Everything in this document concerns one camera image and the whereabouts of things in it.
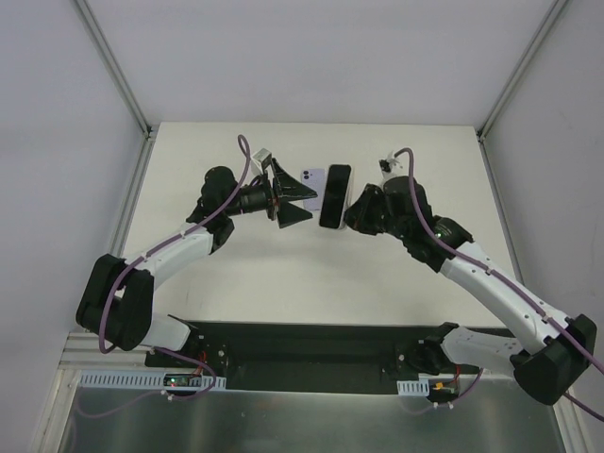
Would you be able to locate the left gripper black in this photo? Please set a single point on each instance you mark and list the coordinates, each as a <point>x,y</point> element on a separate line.
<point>274,199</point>

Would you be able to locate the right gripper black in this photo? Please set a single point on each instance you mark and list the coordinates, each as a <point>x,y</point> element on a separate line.
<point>370,212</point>

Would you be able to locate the phone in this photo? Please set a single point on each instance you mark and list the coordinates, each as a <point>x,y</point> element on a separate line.
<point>336,196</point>

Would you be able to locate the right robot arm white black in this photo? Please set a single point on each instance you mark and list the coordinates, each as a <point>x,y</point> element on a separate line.
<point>547,350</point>

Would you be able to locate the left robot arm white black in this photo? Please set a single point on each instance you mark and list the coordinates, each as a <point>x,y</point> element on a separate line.
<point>118,301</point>

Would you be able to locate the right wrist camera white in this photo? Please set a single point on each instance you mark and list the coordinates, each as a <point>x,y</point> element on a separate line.
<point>390,167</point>

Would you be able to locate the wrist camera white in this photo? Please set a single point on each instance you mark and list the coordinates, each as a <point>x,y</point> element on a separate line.
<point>261,161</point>
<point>390,167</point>

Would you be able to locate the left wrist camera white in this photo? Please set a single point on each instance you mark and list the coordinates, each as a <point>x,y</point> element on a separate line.
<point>261,161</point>

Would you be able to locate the right aluminium frame post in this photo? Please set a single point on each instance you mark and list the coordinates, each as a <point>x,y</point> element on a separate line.
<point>552,16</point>

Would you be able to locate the aluminium frame post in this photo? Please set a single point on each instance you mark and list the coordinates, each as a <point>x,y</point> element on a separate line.
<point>102,46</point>
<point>552,16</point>

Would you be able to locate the left aluminium frame post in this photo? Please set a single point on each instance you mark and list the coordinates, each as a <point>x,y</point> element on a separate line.
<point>102,46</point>

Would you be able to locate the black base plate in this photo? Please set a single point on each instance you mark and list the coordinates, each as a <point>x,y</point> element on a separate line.
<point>308,358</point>

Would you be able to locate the right white cable duct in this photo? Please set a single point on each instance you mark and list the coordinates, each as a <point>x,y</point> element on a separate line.
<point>413,388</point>

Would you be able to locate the white cable duct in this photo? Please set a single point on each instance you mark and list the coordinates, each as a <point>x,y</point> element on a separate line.
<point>413,388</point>
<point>134,380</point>

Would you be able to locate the left white cable duct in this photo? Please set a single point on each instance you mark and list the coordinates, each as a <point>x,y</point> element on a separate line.
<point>134,380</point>

